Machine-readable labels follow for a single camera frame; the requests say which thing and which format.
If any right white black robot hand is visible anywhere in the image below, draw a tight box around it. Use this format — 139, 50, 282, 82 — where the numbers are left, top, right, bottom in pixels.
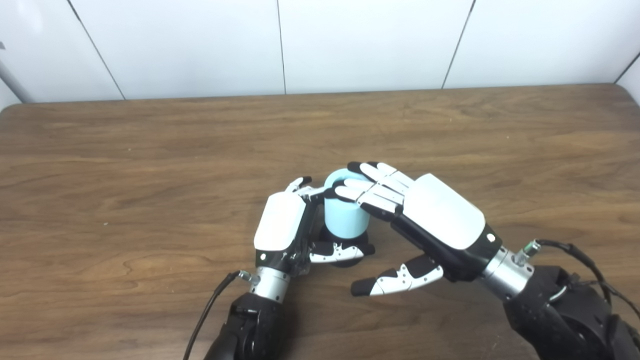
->
323, 160, 504, 298

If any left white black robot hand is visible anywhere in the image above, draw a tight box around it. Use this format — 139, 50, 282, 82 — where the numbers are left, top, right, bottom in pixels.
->
253, 175, 376, 279

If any light-blue hose piece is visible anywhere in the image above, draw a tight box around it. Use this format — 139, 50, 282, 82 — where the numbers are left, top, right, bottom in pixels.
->
323, 168, 372, 240

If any black nozzle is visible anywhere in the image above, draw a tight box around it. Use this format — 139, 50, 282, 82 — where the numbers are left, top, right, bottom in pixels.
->
318, 226, 371, 269

